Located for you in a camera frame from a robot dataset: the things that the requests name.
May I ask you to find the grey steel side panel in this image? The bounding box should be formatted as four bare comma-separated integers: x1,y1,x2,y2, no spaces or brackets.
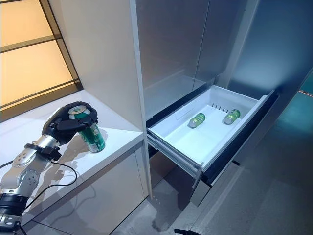
227,0,313,169

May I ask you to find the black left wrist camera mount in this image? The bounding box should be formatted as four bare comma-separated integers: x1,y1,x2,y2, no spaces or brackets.
23,143,62,162

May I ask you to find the white counter cabinet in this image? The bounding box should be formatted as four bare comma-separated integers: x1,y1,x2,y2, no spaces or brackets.
0,89,149,235

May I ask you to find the stainless steel fridge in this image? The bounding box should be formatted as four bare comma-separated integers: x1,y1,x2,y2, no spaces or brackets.
135,0,262,196

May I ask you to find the light green beverage can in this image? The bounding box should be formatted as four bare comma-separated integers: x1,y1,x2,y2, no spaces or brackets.
187,112,206,128
222,109,242,125

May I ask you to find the white fridge drawer steel front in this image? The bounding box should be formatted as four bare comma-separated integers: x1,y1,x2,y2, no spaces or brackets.
146,85,279,208

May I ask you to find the lit window dark frame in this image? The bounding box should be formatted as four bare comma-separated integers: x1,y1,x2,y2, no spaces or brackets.
0,0,84,123

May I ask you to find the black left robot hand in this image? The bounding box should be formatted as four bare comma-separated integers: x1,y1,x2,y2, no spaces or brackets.
41,101,99,145

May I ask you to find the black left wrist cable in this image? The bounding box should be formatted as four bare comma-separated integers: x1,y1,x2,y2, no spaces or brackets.
0,160,78,212

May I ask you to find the dark green beverage can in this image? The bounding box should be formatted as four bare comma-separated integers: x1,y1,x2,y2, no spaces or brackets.
69,107,106,153

